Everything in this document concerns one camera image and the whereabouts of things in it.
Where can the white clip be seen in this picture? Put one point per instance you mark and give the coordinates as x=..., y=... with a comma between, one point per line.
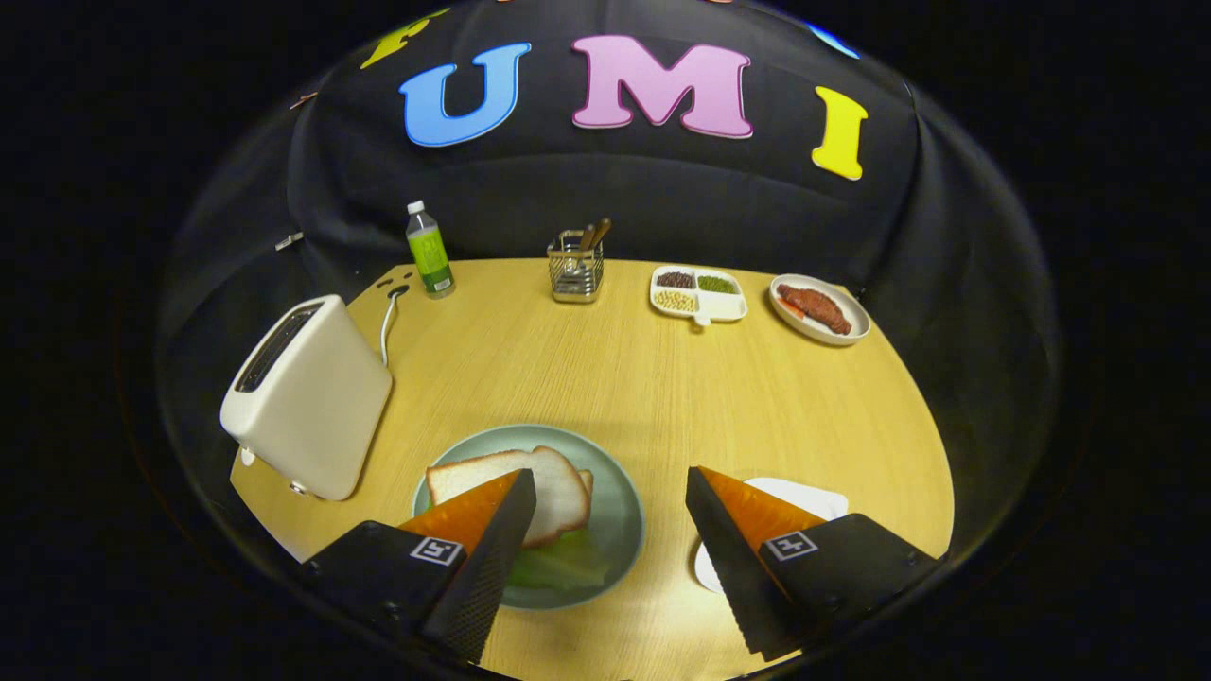
x=289, y=241

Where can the black backdrop cloth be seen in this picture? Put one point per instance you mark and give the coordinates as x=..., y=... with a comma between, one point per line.
x=662, y=199

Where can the white divided dish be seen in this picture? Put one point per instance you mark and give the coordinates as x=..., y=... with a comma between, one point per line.
x=724, y=307

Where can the pile of yellow beans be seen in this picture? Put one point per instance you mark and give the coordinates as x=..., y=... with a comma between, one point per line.
x=675, y=301

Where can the orange food piece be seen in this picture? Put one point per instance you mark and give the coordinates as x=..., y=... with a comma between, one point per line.
x=790, y=308

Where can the white toaster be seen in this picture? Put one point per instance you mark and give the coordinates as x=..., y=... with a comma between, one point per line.
x=312, y=407

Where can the white square plate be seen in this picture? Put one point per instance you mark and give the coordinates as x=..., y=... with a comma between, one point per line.
x=804, y=497

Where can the round-topped toast slice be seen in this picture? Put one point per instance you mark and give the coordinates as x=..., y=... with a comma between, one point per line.
x=558, y=497

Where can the pile of dark beans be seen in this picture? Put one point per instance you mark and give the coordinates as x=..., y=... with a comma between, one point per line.
x=675, y=279

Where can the pale green round plate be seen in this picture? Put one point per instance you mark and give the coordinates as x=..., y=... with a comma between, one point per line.
x=620, y=511

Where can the green lettuce leaf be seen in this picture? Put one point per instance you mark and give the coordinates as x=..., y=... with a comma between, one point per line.
x=568, y=567

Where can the white oval plate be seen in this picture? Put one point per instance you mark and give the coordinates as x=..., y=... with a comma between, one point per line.
x=847, y=307

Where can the pile of green beans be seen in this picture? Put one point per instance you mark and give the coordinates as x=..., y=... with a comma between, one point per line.
x=717, y=284

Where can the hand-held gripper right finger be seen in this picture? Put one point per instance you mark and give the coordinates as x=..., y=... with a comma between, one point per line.
x=733, y=567

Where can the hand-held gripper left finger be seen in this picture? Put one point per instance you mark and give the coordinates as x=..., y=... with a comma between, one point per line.
x=487, y=567

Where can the brown meat steak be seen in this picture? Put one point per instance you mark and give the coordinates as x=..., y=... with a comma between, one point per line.
x=818, y=307

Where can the green label water bottle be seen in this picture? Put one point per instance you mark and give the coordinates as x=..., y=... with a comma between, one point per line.
x=430, y=255

